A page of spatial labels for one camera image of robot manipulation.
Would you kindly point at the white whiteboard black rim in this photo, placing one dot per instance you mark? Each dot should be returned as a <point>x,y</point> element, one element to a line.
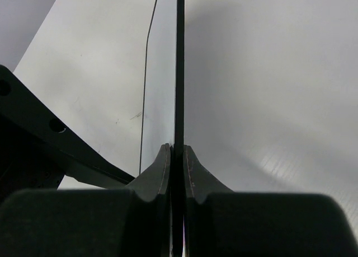
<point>163,101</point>

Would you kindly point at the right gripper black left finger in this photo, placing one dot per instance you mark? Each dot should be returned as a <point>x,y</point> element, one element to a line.
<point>131,221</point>

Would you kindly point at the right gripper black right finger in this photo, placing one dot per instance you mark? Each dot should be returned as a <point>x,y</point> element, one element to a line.
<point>222,222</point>

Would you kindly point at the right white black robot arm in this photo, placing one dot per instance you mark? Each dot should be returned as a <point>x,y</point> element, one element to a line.
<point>39,152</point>

